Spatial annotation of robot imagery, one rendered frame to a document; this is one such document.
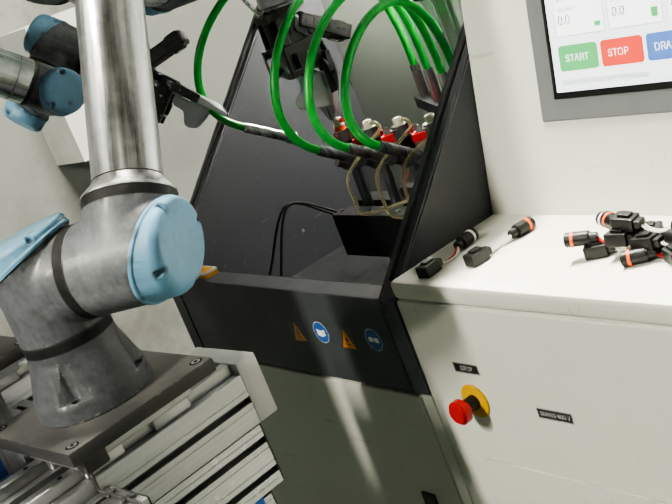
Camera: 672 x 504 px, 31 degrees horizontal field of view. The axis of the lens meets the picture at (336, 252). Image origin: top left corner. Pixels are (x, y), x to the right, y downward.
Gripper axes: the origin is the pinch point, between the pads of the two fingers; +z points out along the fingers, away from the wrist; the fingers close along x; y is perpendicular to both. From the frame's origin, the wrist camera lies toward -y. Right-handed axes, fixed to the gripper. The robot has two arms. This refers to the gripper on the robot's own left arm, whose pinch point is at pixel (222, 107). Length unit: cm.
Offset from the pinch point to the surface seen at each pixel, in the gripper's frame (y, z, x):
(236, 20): -24, -33, -199
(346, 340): 23.5, 35.7, 24.8
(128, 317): 75, -20, -162
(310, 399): 38, 35, 7
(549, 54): -27, 43, 43
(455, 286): 7, 44, 51
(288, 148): 2.2, 11.5, -29.7
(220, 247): 24.5, 8.5, -19.4
